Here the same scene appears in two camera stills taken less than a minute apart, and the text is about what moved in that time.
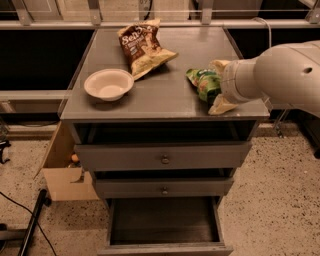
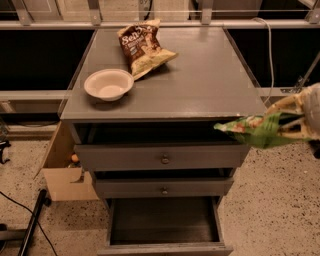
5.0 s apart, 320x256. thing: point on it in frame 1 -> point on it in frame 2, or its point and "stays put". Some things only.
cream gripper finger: (220, 106) -> (296, 129)
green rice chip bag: (206, 81) -> (257, 131)
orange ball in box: (75, 158) stays put
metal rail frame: (19, 17) stays put
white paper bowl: (109, 84) stays put
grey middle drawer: (162, 187) stays put
